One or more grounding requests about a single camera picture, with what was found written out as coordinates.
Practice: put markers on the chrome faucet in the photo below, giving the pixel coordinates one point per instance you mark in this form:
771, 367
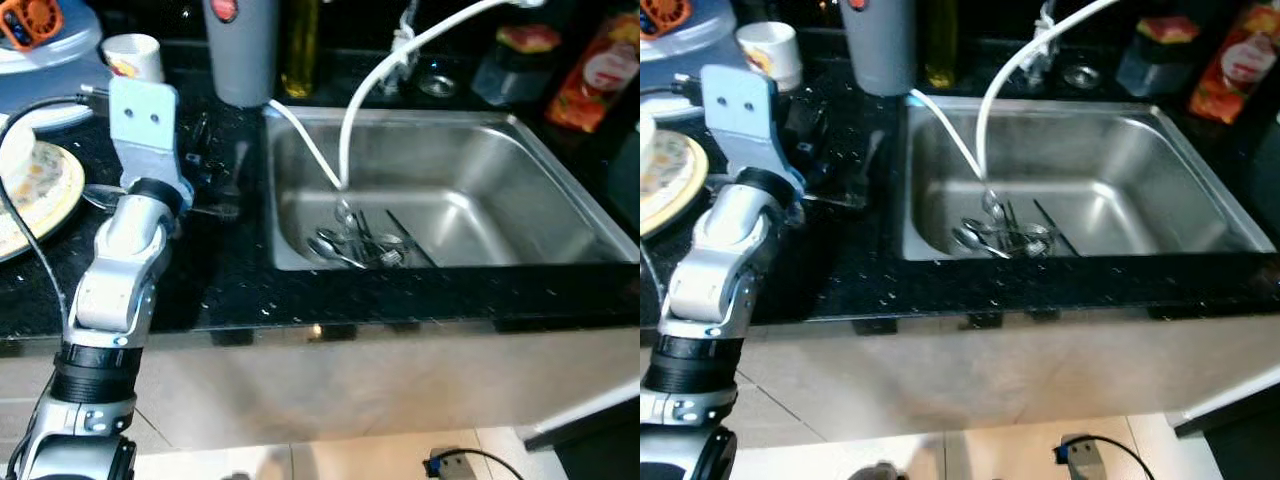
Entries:
405, 40
1045, 40

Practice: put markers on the black low unit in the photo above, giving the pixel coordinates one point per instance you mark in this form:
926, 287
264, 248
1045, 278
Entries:
600, 450
1240, 450

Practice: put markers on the floral print plate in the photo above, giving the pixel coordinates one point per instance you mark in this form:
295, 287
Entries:
45, 190
668, 170

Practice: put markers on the grey tumbler with red button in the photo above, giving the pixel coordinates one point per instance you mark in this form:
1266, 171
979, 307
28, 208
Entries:
878, 50
240, 60

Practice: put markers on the stainless steel sink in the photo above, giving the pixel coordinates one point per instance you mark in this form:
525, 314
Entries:
1120, 180
480, 190

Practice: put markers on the white cartoon print mug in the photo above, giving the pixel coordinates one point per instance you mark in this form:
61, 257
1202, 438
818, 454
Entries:
770, 50
135, 55

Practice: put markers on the olive oil bottle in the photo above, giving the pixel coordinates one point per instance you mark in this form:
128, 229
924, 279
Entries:
300, 50
938, 45

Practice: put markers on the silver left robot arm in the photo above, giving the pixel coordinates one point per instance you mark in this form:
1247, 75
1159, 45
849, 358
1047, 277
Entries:
115, 270
715, 270

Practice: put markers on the red yellow sponge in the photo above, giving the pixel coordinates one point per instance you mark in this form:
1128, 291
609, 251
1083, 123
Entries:
1168, 28
530, 38

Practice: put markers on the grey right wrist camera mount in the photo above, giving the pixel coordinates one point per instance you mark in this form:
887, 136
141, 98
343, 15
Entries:
450, 468
1080, 460

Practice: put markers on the round metal hole cap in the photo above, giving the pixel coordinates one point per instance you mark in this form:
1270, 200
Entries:
438, 86
1082, 77

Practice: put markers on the white round kitchen appliance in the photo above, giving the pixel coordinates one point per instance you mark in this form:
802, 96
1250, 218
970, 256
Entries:
700, 35
70, 45

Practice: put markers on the cream plate red rim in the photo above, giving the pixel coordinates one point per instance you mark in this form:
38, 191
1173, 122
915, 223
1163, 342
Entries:
702, 175
79, 195

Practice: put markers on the beige counter cabinet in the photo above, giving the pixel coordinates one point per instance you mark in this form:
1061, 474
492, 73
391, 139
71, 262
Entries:
350, 380
1000, 370

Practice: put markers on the orange red carton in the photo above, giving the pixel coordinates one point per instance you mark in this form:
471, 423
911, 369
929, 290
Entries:
595, 80
1235, 65

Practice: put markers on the large metal spoon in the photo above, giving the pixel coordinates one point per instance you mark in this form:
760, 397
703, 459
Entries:
840, 201
100, 195

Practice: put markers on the black knife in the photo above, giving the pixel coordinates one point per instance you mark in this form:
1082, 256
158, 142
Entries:
1058, 230
412, 240

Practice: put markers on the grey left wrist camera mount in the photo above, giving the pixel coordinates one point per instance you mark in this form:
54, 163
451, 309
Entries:
143, 135
740, 115

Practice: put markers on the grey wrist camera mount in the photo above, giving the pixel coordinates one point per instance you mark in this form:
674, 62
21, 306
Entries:
450, 468
1080, 460
143, 135
740, 115

